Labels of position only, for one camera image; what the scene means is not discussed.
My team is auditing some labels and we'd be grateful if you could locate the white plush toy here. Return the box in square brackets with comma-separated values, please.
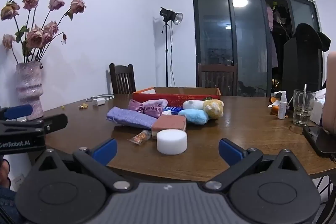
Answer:
[182, 100, 204, 110]

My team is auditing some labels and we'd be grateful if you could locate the studio light on stand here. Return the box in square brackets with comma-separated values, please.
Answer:
[159, 6, 184, 88]

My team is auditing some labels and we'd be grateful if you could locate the blue tissue pack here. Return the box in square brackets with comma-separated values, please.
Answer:
[162, 106, 183, 115]

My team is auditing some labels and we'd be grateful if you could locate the person's left hand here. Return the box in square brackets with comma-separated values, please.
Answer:
[0, 159, 11, 189]

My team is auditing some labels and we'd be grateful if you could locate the clear glass cup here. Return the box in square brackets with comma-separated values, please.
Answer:
[293, 84, 315, 127]

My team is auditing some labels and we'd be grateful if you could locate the light purple fluffy cloth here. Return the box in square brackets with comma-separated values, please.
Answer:
[142, 98, 168, 111]

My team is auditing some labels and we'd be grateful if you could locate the white charger with cable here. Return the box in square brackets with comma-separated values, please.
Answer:
[85, 94, 115, 106]

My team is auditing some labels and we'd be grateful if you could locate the dark wooden chair left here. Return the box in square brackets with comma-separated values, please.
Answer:
[109, 63, 136, 94]

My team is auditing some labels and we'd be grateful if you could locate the purple satin scrunchie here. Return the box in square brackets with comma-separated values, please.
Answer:
[127, 100, 162, 118]

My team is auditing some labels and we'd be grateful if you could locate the dried pink rose bouquet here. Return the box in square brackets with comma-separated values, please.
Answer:
[1, 0, 87, 64]

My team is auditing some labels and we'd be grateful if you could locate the lavender towel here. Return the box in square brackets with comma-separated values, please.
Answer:
[106, 106, 157, 129]

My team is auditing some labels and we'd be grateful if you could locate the dark wooden chair centre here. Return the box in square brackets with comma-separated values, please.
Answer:
[197, 64, 238, 96]

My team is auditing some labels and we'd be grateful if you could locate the small snack packet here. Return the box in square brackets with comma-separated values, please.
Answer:
[129, 130, 151, 145]

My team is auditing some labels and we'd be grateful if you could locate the yellow crumbs pile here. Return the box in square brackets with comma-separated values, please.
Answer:
[79, 103, 88, 110]

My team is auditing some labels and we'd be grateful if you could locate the yellow plush toy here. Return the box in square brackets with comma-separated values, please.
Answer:
[203, 100, 224, 119]

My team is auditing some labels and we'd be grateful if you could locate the light blue plush toy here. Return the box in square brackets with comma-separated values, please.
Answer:
[178, 109, 209, 125]

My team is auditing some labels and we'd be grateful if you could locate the pink ceramic vase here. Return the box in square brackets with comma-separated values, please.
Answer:
[16, 61, 43, 121]

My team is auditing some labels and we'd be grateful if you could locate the dark wooden chair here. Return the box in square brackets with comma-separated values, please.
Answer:
[109, 63, 136, 94]
[197, 64, 238, 96]

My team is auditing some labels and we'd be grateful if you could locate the white spray bottle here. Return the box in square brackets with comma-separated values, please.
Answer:
[277, 91, 287, 119]

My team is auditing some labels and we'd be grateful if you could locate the black fabric on bag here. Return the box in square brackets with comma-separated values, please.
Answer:
[293, 23, 331, 52]

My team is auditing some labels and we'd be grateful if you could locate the black smartphone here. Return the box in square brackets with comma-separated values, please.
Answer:
[302, 126, 336, 157]

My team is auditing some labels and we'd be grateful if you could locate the white tissue box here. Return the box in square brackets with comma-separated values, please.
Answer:
[310, 88, 326, 125]

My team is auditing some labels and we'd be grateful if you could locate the red orange cardboard box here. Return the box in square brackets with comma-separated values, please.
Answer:
[132, 87, 221, 106]

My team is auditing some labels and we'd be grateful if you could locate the dark glass sliding door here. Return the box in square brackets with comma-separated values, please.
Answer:
[193, 0, 320, 97]

